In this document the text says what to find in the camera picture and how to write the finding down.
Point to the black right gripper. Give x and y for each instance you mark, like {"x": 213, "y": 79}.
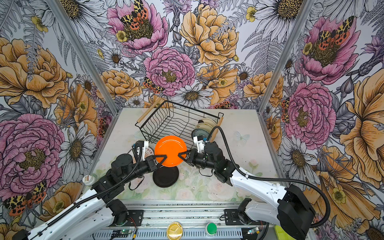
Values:
{"x": 192, "y": 154}

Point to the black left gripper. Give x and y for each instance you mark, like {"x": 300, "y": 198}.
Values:
{"x": 152, "y": 163}

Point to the black small plate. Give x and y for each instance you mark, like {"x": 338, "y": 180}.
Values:
{"x": 165, "y": 177}

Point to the orange small plate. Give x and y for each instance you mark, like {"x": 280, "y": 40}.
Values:
{"x": 171, "y": 146}

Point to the dark grey small plate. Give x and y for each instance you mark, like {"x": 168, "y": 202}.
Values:
{"x": 200, "y": 133}

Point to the beige small plate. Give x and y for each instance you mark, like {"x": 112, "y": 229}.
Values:
{"x": 205, "y": 125}

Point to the cream small plate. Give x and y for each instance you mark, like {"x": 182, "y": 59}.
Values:
{"x": 208, "y": 120}

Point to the black wire dish rack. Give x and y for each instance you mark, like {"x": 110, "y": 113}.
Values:
{"x": 166, "y": 118}

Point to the white plate orange pattern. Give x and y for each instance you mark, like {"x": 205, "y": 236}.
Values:
{"x": 147, "y": 152}

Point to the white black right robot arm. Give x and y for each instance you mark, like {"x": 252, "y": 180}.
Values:
{"x": 281, "y": 206}

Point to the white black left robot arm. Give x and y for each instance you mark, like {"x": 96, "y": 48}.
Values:
{"x": 98, "y": 207}

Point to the gold round button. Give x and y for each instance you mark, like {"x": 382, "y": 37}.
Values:
{"x": 175, "y": 231}

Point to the small white jar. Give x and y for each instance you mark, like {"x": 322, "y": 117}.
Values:
{"x": 89, "y": 180}

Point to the green round button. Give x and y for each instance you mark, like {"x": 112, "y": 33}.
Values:
{"x": 211, "y": 229}

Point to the small circuit board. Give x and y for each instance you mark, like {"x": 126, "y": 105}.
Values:
{"x": 124, "y": 233}

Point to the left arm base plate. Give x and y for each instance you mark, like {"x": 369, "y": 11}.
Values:
{"x": 134, "y": 218}

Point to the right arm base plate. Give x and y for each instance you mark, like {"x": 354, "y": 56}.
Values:
{"x": 234, "y": 217}

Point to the aluminium corner post left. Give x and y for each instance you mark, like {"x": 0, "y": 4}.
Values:
{"x": 69, "y": 30}

